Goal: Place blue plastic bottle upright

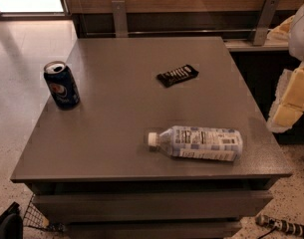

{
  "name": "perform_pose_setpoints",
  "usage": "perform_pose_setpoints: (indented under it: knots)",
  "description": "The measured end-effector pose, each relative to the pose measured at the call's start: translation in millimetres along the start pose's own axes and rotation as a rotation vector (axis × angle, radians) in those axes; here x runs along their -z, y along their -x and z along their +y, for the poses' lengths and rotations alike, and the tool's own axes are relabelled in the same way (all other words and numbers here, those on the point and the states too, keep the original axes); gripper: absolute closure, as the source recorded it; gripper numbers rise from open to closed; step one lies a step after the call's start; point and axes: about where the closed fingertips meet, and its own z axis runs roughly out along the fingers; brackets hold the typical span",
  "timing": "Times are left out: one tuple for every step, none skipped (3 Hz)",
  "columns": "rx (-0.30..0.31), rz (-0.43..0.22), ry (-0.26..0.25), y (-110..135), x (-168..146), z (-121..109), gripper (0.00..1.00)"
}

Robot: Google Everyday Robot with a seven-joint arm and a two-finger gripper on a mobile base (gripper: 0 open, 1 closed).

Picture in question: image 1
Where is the left metal bracket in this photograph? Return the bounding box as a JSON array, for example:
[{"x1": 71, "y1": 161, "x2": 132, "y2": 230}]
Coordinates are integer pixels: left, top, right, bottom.
[{"x1": 112, "y1": 0, "x2": 129, "y2": 38}]

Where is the grey drawer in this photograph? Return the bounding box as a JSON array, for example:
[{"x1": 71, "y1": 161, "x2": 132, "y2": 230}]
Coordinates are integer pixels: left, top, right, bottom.
[
  {"x1": 67, "y1": 221, "x2": 241, "y2": 239},
  {"x1": 34, "y1": 190, "x2": 272, "y2": 223}
]

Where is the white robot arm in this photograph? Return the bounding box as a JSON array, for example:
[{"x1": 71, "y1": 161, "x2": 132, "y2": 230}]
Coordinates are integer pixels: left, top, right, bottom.
[{"x1": 267, "y1": 4, "x2": 304, "y2": 133}]

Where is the black object bottom left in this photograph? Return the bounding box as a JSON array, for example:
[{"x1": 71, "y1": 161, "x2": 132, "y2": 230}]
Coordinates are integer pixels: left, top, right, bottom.
[{"x1": 0, "y1": 202, "x2": 23, "y2": 239}]

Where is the black wire mesh basket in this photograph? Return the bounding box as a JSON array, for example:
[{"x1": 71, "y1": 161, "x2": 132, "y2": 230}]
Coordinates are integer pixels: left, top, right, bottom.
[{"x1": 23, "y1": 195, "x2": 49, "y2": 231}]

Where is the grey drawer cabinet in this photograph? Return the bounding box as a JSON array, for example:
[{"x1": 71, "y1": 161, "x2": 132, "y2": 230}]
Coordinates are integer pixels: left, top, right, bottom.
[{"x1": 12, "y1": 37, "x2": 291, "y2": 228}]

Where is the blue plastic water bottle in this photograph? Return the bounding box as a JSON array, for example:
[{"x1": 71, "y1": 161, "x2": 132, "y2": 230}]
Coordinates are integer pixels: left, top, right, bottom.
[{"x1": 148, "y1": 125, "x2": 243, "y2": 162}]

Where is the blue soda can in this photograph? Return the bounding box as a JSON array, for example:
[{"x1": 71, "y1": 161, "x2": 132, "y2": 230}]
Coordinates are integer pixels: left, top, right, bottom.
[{"x1": 44, "y1": 61, "x2": 80, "y2": 110}]

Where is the lower grey drawer front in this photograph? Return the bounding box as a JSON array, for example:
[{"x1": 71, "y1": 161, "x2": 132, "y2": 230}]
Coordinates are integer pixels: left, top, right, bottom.
[{"x1": 67, "y1": 221, "x2": 241, "y2": 239}]

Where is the metal rail bar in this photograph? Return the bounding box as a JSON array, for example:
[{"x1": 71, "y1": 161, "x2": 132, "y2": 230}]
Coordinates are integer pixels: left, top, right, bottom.
[{"x1": 85, "y1": 29, "x2": 256, "y2": 39}]

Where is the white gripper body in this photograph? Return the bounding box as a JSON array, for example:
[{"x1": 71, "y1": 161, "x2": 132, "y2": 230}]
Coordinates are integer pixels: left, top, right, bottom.
[{"x1": 266, "y1": 69, "x2": 292, "y2": 133}]

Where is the black white striped tool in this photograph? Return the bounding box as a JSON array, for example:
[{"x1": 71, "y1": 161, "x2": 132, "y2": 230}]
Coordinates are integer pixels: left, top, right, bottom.
[{"x1": 255, "y1": 214, "x2": 304, "y2": 239}]

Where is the black candy bar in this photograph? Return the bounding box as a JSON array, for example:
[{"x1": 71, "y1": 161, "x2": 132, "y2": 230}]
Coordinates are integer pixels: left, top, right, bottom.
[{"x1": 156, "y1": 65, "x2": 198, "y2": 88}]

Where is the grey side shelf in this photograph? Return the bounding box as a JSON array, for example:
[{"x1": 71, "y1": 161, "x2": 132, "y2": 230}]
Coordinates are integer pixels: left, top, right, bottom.
[{"x1": 224, "y1": 39, "x2": 288, "y2": 52}]

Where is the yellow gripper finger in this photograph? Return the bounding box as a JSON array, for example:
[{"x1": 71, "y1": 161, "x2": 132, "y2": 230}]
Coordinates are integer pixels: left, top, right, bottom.
[
  {"x1": 282, "y1": 63, "x2": 304, "y2": 125},
  {"x1": 267, "y1": 16, "x2": 293, "y2": 40}
]

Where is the upper grey drawer front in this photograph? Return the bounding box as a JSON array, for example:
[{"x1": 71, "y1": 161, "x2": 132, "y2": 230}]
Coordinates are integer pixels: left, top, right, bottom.
[{"x1": 34, "y1": 190, "x2": 272, "y2": 223}]

